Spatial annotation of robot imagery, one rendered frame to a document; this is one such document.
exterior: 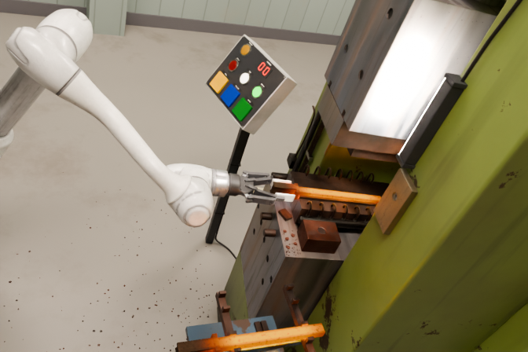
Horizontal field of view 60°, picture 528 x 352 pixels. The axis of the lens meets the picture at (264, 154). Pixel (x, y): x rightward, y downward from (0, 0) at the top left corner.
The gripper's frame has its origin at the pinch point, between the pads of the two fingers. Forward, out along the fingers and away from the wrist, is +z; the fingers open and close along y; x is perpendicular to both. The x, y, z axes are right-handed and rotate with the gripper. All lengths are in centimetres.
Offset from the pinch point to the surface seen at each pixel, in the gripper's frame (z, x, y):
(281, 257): -0.8, -11.1, 20.0
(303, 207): 6.1, -0.4, 6.7
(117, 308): -48, -100, -14
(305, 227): 5.3, -1.7, 14.7
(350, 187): 27.6, -0.6, -6.2
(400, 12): 5, 71, 10
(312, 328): 1.2, -5.0, 48.3
